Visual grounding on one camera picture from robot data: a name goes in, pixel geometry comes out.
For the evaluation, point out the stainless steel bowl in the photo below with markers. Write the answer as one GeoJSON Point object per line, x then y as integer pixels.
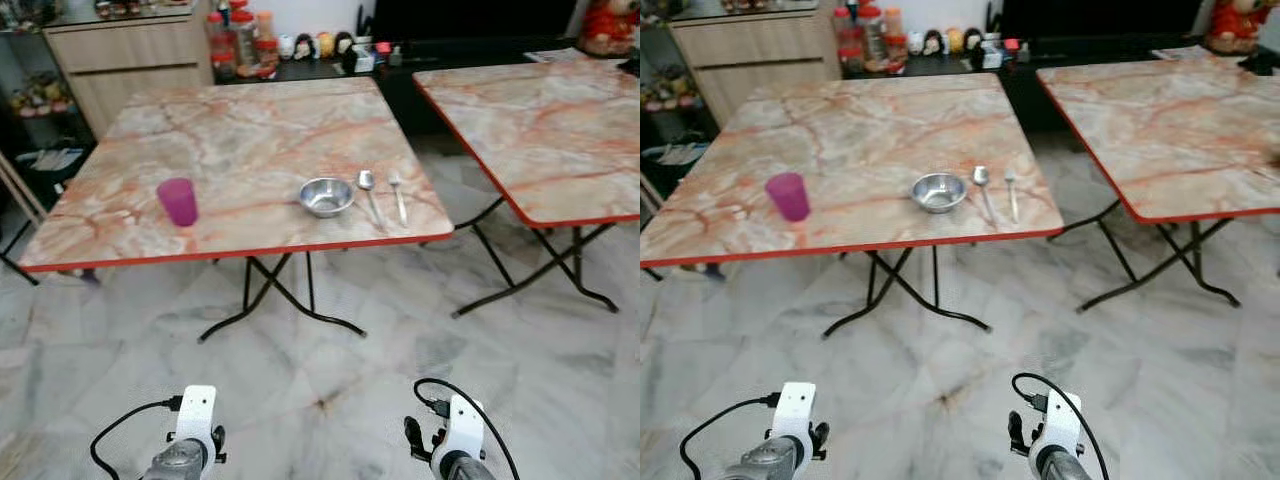
{"type": "Point", "coordinates": [938, 193]}
{"type": "Point", "coordinates": [327, 198]}

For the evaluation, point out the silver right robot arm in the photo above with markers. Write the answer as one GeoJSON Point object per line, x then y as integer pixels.
{"type": "Point", "coordinates": [1062, 468]}
{"type": "Point", "coordinates": [468, 470]}

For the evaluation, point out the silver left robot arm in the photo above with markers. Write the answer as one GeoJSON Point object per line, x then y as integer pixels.
{"type": "Point", "coordinates": [770, 463]}
{"type": "Point", "coordinates": [175, 463]}

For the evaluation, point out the metal fork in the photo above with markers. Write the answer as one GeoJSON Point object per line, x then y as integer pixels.
{"type": "Point", "coordinates": [1013, 200]}
{"type": "Point", "coordinates": [399, 205]}

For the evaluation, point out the purple plastic cup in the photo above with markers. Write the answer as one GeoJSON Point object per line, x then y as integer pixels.
{"type": "Point", "coordinates": [178, 203]}
{"type": "Point", "coordinates": [788, 197]}

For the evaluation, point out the metal spoon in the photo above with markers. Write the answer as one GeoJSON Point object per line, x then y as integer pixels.
{"type": "Point", "coordinates": [365, 180]}
{"type": "Point", "coordinates": [980, 176]}

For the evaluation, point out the marble pattern folding table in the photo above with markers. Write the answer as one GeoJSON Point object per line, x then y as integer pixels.
{"type": "Point", "coordinates": [1170, 120]}
{"type": "Point", "coordinates": [540, 120]}
{"type": "Point", "coordinates": [870, 140]}
{"type": "Point", "coordinates": [250, 140]}

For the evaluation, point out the black television console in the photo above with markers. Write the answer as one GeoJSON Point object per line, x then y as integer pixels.
{"type": "Point", "coordinates": [1020, 95]}

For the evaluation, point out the dark shelf rack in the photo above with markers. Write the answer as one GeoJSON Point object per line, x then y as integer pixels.
{"type": "Point", "coordinates": [665, 125]}
{"type": "Point", "coordinates": [40, 130]}

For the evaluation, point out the small white box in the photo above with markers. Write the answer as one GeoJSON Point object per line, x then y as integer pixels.
{"type": "Point", "coordinates": [991, 55]}
{"type": "Point", "coordinates": [364, 60]}

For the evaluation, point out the light wooden cabinet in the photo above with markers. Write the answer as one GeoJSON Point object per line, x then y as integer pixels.
{"type": "Point", "coordinates": [130, 60]}
{"type": "Point", "coordinates": [760, 55]}

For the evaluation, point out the red lidded plastic jar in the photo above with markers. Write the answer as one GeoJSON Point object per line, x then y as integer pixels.
{"type": "Point", "coordinates": [894, 45]}
{"type": "Point", "coordinates": [851, 45]}
{"type": "Point", "coordinates": [267, 48]}
{"type": "Point", "coordinates": [873, 32]}
{"type": "Point", "coordinates": [245, 35]}
{"type": "Point", "coordinates": [221, 48]}

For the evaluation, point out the dark small figurine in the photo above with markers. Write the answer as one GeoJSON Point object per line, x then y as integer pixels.
{"type": "Point", "coordinates": [933, 43]}
{"type": "Point", "coordinates": [305, 46]}
{"type": "Point", "coordinates": [344, 43]}
{"type": "Point", "coordinates": [972, 40]}

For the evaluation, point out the yellow small figurine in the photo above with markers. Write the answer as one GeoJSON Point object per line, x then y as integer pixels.
{"type": "Point", "coordinates": [326, 45]}
{"type": "Point", "coordinates": [954, 41]}

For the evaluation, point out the white small figurine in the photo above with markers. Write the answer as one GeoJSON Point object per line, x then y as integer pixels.
{"type": "Point", "coordinates": [286, 47]}
{"type": "Point", "coordinates": [914, 44]}

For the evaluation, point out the printed paper sheet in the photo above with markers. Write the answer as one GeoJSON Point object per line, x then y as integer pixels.
{"type": "Point", "coordinates": [1182, 51]}

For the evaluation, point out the black television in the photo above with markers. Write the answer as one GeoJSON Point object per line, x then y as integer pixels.
{"type": "Point", "coordinates": [470, 18]}
{"type": "Point", "coordinates": [1100, 18]}

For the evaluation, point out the red plush toy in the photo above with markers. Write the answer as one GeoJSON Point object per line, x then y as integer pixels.
{"type": "Point", "coordinates": [1240, 25]}
{"type": "Point", "coordinates": [608, 25]}

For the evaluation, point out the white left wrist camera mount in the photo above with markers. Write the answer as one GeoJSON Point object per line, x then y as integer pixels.
{"type": "Point", "coordinates": [795, 408]}
{"type": "Point", "coordinates": [196, 410]}

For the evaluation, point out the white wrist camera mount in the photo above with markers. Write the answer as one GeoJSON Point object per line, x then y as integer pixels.
{"type": "Point", "coordinates": [462, 425]}
{"type": "Point", "coordinates": [196, 410]}
{"type": "Point", "coordinates": [1060, 420]}
{"type": "Point", "coordinates": [795, 408]}

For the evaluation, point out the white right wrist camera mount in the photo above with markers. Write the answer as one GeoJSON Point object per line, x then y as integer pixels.
{"type": "Point", "coordinates": [462, 425]}
{"type": "Point", "coordinates": [1060, 420]}

